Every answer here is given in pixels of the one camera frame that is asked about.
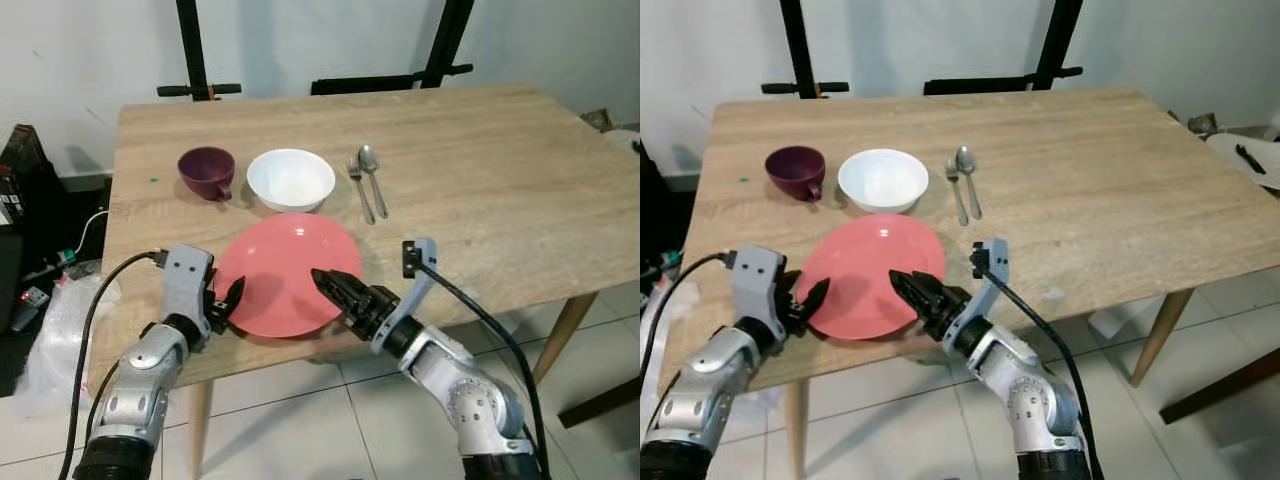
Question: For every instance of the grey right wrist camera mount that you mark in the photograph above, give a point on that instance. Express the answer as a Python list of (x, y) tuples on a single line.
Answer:
[(422, 262), (992, 265)]

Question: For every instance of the white bowl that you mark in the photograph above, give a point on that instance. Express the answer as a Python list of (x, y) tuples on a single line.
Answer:
[(290, 180), (882, 180)]

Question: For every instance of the silver spoon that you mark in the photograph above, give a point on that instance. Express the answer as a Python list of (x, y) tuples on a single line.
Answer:
[(367, 158), (965, 159)]

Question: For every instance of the dark purple cup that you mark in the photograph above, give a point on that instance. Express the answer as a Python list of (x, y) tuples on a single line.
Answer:
[(204, 170), (792, 170)]

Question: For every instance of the black box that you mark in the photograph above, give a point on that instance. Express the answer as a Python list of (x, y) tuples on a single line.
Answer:
[(28, 190)]

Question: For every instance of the thin black metal stand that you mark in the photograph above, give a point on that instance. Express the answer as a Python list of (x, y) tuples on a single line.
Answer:
[(797, 45), (190, 45)]

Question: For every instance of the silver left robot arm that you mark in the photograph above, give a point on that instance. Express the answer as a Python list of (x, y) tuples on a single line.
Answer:
[(140, 385), (700, 385)]

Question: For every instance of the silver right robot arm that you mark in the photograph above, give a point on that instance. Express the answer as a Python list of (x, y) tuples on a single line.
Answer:
[(1030, 390), (460, 390)]

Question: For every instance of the silver fork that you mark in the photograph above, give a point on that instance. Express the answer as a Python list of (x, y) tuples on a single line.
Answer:
[(952, 172), (355, 172)]

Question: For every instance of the dark wooden floor beam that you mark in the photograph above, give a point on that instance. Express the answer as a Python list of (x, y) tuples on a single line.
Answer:
[(1225, 385), (600, 400)]

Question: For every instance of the wide black metal stand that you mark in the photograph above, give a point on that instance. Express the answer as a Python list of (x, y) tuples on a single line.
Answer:
[(445, 40), (1058, 40)]

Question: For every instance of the white round seat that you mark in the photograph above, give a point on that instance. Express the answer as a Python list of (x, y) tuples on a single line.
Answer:
[(1245, 162), (625, 140)]

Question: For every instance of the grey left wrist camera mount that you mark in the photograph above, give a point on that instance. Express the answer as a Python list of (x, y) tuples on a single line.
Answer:
[(186, 272), (755, 275)]

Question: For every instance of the light wooden table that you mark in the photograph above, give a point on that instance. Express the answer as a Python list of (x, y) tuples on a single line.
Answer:
[(480, 180), (1080, 180)]

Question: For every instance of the clear plastic bag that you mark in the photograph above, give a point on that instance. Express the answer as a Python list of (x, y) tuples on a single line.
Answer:
[(60, 340), (655, 350)]

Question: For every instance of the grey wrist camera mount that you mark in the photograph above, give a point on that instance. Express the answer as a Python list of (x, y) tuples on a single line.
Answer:
[(992, 265), (755, 275), (186, 272), (422, 262)]

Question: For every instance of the small black tool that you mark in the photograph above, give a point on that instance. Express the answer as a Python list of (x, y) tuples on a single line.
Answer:
[(1250, 160)]

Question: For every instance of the small brown object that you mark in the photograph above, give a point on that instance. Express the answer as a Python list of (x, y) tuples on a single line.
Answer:
[(597, 120), (1202, 125)]

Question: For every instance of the pink round plate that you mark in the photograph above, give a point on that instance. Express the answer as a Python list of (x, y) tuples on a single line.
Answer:
[(865, 265), (280, 270)]

